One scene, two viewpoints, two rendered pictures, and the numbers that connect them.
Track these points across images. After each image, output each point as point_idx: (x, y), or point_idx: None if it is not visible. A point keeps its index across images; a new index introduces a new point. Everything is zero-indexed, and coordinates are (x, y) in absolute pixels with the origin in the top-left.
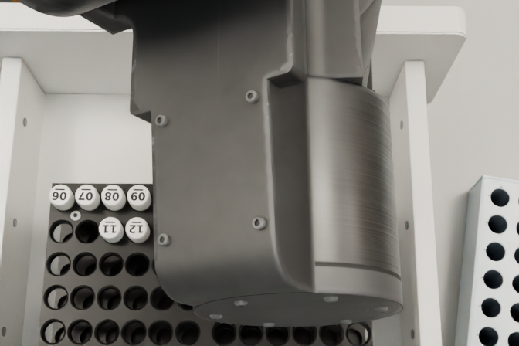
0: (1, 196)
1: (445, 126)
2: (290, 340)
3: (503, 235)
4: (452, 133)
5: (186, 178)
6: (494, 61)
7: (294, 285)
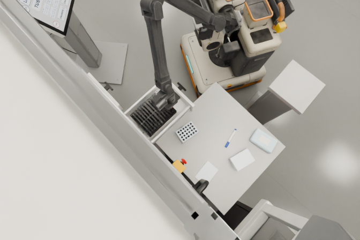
0: (152, 88)
1: (194, 115)
2: (161, 115)
3: (187, 126)
4: (194, 116)
5: (155, 97)
6: (204, 114)
7: (155, 104)
